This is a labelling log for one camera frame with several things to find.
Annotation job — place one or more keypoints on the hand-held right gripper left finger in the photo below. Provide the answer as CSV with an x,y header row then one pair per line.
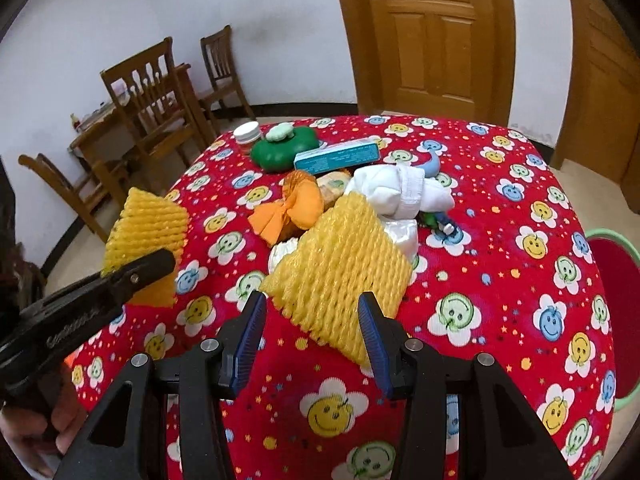
x,y
250,340

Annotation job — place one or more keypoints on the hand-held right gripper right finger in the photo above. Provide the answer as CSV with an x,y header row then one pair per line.
x,y
372,345

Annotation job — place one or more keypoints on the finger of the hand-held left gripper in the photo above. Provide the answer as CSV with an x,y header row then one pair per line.
x,y
140,272

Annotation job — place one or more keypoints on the small yellow foam net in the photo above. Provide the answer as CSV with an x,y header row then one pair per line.
x,y
145,220

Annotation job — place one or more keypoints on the large yellow foam net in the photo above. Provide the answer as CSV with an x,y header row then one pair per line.
x,y
340,260

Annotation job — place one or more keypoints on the white cloth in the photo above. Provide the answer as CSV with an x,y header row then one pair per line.
x,y
390,190

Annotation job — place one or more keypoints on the yellow orange snack packet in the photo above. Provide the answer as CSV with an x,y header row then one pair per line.
x,y
334,187

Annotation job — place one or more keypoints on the red basin with green rim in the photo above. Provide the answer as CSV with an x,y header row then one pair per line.
x,y
620,300

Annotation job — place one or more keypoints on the person's left hand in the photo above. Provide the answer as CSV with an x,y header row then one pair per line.
x,y
67,420

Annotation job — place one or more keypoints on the wooden slat back chair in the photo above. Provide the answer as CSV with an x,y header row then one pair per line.
x,y
75,190
145,95
222,70

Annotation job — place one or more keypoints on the blue green toy figure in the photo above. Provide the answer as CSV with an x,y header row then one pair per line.
x,y
442,222

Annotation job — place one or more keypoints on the wooden dining table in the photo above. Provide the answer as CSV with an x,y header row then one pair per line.
x,y
100,130

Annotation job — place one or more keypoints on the red flower print tablecloth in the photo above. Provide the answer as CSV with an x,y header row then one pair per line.
x,y
500,260

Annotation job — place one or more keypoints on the small bottle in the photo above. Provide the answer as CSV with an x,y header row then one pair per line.
x,y
75,121

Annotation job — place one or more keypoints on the white lidded jar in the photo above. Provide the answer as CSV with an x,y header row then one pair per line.
x,y
247,132

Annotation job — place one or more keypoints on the light blue plastic toy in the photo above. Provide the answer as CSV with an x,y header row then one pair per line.
x,y
431,165

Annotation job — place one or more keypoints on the teal carton box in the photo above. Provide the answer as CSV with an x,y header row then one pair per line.
x,y
335,156

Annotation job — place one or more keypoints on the wooden panel door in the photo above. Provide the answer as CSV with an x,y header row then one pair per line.
x,y
605,85
425,35

